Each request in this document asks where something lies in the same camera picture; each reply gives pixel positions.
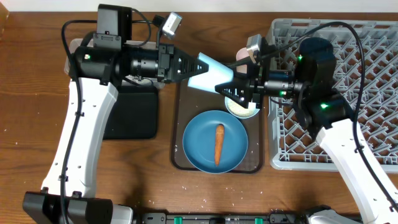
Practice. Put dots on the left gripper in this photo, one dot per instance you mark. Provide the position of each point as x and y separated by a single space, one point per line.
166 63

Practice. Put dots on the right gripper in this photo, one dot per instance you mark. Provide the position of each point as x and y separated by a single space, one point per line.
256 83

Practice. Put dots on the light blue cup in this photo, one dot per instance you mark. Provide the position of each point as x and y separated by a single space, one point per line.
217 74

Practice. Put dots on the pink cup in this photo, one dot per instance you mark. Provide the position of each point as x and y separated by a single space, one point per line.
241 54

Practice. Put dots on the orange carrot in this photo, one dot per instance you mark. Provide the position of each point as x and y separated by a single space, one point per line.
219 138

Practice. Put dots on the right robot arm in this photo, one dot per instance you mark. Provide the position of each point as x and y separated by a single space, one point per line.
327 116

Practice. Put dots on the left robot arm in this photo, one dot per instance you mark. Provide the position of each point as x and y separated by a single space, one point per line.
97 69

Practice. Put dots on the grey dishwasher rack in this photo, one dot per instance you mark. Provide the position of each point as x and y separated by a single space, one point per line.
291 147

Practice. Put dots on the light blue rice bowl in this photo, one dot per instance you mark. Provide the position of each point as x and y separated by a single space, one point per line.
239 111

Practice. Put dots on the brown serving tray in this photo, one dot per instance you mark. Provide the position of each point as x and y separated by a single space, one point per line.
191 102

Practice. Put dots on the dark blue plate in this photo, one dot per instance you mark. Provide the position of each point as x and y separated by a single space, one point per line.
199 141

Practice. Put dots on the black tray bin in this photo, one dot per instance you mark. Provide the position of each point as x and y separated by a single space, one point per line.
134 114

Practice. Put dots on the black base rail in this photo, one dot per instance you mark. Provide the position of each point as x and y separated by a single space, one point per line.
274 217

